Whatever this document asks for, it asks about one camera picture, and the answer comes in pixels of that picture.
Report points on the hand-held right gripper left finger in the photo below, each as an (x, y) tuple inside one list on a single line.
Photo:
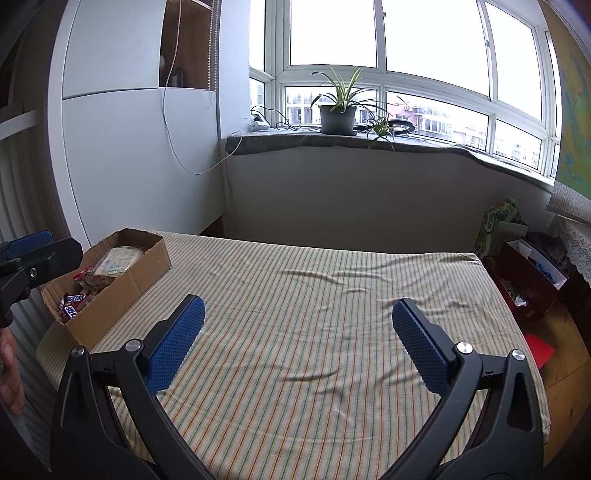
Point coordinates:
[(178, 344)]

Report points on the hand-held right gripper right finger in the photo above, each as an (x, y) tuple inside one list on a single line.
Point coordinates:
[(422, 346)]

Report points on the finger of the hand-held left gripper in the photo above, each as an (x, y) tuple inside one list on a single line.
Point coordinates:
[(51, 263), (30, 243)]

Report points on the red brown cake packet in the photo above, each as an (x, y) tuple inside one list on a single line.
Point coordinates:
[(85, 276)]

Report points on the brown chocolate bar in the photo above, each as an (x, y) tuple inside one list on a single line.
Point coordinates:
[(74, 307)]

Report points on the sliced bread bag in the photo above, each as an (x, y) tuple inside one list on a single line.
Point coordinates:
[(117, 262)]

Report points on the brown cardboard box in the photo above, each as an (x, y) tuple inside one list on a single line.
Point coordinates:
[(120, 295)]

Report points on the person's left hand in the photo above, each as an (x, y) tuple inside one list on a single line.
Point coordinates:
[(9, 374)]

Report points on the red folder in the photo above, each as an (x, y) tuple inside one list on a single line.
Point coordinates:
[(540, 350)]

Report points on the red storage box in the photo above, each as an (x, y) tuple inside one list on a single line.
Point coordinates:
[(526, 286)]

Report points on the white cabinet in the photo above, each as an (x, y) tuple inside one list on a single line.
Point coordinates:
[(129, 161)]

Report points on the green paper bag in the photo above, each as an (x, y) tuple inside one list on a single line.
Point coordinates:
[(496, 230)]

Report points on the white lace cloth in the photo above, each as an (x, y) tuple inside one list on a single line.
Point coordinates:
[(575, 249)]

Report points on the grey patterned cloth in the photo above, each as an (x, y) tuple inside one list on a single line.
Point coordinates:
[(570, 203)]

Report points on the small spider plant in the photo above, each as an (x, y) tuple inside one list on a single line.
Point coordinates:
[(382, 131)]

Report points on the white power strip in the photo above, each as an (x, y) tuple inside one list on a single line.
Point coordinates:
[(258, 124)]

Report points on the large potted spider plant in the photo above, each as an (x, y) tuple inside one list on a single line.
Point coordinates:
[(338, 119)]

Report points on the wooden shelf niche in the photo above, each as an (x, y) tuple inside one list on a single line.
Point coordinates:
[(187, 41)]

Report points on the white framed window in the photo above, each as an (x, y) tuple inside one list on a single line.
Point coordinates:
[(383, 76)]

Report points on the wall map poster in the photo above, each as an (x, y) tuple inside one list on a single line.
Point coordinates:
[(575, 101)]

